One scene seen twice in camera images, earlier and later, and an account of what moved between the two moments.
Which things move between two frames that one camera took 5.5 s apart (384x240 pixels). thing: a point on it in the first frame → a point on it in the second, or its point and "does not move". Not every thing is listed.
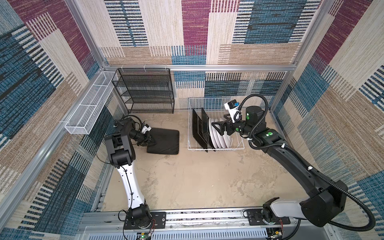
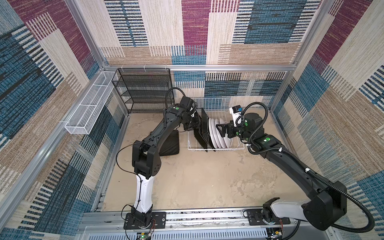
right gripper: (228, 125) does not move
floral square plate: (197, 130) does not move
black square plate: (167, 140) does not move
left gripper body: (140, 139) → (192, 123)
